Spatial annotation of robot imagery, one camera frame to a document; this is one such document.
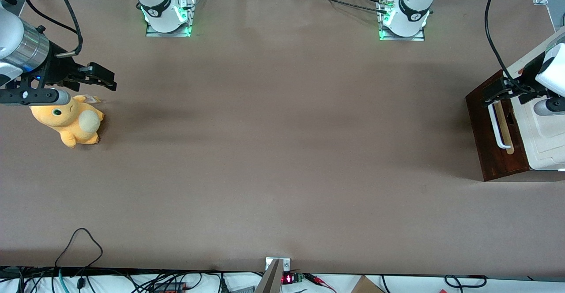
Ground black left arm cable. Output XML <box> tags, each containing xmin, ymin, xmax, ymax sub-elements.
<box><xmin>484</xmin><ymin>0</ymin><xmax>533</xmax><ymax>94</ymax></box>

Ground flat black looped cable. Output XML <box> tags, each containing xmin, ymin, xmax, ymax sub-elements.
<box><xmin>444</xmin><ymin>274</ymin><xmax>488</xmax><ymax>289</ymax></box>

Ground orange black device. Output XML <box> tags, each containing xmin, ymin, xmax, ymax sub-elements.
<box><xmin>154</xmin><ymin>282</ymin><xmax>188</xmax><ymax>293</ymax></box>

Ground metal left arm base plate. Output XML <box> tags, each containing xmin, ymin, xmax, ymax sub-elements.
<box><xmin>378</xmin><ymin>0</ymin><xmax>426</xmax><ymax>42</ymax></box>

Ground red clip leads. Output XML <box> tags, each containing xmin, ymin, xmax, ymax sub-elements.
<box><xmin>308</xmin><ymin>274</ymin><xmax>337</xmax><ymax>292</ymax></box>

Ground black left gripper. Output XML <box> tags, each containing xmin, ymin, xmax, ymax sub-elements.
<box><xmin>482</xmin><ymin>53</ymin><xmax>550</xmax><ymax>108</ymax></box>

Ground white cabinet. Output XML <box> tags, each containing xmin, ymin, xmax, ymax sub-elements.
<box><xmin>503</xmin><ymin>27</ymin><xmax>565</xmax><ymax>171</ymax></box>

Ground light wooden handle backplate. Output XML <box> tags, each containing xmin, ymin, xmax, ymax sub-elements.
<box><xmin>494</xmin><ymin>102</ymin><xmax>515</xmax><ymax>155</ymax></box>

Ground black right arm cable with plug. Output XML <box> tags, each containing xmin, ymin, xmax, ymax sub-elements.
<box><xmin>52</xmin><ymin>0</ymin><xmax>84</xmax><ymax>59</ymax></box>

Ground long black tabletop cable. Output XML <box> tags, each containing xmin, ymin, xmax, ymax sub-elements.
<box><xmin>304</xmin><ymin>0</ymin><xmax>390</xmax><ymax>14</ymax></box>

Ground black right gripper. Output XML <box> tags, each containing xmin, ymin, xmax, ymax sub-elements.
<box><xmin>38</xmin><ymin>41</ymin><xmax>117</xmax><ymax>92</ymax></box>

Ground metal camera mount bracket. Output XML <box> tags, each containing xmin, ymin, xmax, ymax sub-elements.
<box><xmin>255</xmin><ymin>257</ymin><xmax>292</xmax><ymax>293</ymax></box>

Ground orange plush toy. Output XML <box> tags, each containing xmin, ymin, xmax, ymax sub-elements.
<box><xmin>30</xmin><ymin>94</ymin><xmax>105</xmax><ymax>149</ymax></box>

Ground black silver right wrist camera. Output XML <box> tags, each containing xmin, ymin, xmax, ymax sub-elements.
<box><xmin>0</xmin><ymin>88</ymin><xmax>72</xmax><ymax>107</ymax></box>

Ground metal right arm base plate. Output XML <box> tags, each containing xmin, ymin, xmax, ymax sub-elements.
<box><xmin>145</xmin><ymin>0</ymin><xmax>196</xmax><ymax>38</ymax></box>

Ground dark brown wooden drawer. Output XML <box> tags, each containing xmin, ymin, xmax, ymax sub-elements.
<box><xmin>465</xmin><ymin>69</ymin><xmax>531</xmax><ymax>182</ymax></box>

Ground brown cardboard piece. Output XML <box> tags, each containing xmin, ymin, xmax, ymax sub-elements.
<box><xmin>350</xmin><ymin>275</ymin><xmax>385</xmax><ymax>293</ymax></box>

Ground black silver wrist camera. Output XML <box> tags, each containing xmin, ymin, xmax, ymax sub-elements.
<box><xmin>533</xmin><ymin>98</ymin><xmax>565</xmax><ymax>117</ymax></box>
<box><xmin>0</xmin><ymin>88</ymin><xmax>72</xmax><ymax>107</ymax></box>

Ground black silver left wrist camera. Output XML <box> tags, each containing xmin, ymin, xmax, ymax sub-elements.
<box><xmin>533</xmin><ymin>98</ymin><xmax>565</xmax><ymax>117</ymax></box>

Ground white drawer handle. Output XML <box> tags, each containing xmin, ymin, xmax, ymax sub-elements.
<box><xmin>487</xmin><ymin>103</ymin><xmax>509</xmax><ymax>150</ymax></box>

